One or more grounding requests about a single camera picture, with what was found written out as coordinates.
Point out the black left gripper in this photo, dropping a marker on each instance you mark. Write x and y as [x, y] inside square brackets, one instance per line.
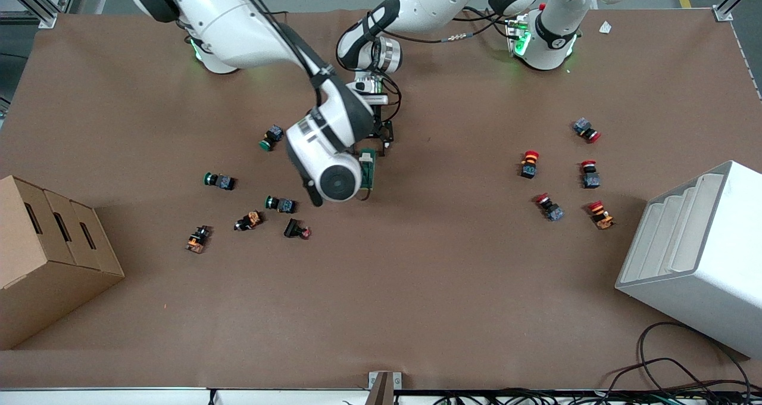
[384, 132]

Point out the green load switch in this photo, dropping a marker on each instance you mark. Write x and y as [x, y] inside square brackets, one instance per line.
[370, 173]

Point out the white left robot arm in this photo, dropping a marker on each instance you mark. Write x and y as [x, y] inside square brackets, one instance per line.
[440, 0]

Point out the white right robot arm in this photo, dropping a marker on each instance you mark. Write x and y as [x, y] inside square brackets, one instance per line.
[214, 12]

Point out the green push button blue block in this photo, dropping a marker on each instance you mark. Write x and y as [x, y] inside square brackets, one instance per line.
[272, 137]
[221, 181]
[282, 204]

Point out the red button orange striped collar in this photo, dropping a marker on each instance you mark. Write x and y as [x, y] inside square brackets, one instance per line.
[529, 167]

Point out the brown paper table cover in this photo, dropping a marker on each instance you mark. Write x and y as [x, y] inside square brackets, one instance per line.
[417, 286]

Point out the black button orange block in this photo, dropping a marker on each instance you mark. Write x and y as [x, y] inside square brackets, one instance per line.
[250, 220]
[197, 240]

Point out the red mushroom button blue block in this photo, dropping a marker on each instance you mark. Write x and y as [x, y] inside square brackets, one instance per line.
[590, 177]
[584, 128]
[550, 208]

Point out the red button orange block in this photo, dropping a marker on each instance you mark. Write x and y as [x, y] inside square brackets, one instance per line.
[601, 215]

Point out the white paper scrap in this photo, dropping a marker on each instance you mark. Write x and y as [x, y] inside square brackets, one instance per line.
[605, 27]

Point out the white plastic divided bin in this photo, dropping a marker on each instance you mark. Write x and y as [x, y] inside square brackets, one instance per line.
[714, 274]

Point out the brown cardboard box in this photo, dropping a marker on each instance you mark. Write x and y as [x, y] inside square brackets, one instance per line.
[36, 286]

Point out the black switch with red end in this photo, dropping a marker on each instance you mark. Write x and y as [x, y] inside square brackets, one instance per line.
[294, 229]

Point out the grey metal bracket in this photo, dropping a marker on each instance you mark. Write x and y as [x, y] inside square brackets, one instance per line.
[376, 381]

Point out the aluminium frame strut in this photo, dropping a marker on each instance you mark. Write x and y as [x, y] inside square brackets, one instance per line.
[36, 6]

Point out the white table edge rail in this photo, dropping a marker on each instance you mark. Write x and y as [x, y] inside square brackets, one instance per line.
[119, 398]

